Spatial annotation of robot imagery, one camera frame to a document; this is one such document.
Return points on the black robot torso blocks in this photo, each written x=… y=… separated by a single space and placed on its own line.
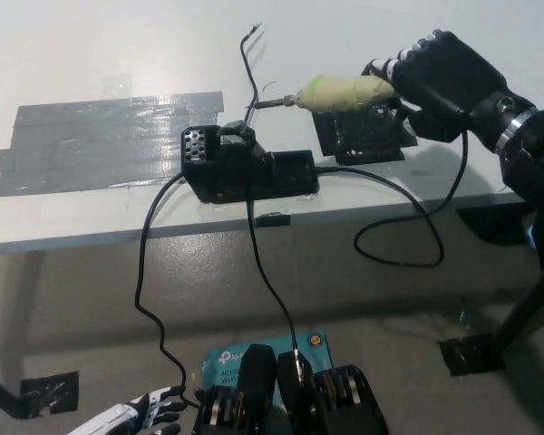
x=260 y=385

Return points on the small black tape strip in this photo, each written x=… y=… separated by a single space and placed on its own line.
x=273 y=220

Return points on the black square printed holder plate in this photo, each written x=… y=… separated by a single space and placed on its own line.
x=362 y=136

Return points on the teal tp-link box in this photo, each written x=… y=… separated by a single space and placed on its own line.
x=222 y=362

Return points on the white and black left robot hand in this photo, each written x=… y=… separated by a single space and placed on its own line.
x=118 y=414

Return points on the grey duct tape patch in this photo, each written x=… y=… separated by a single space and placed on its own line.
x=95 y=140

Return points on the black soldering station base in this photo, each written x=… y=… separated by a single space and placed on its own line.
x=245 y=176

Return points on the black floor tape patch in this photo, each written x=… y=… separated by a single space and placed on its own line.
x=50 y=394
x=469 y=355

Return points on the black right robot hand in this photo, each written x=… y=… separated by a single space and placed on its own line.
x=449 y=86

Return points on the tape-wrapped soldering iron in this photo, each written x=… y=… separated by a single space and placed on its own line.
x=344 y=93

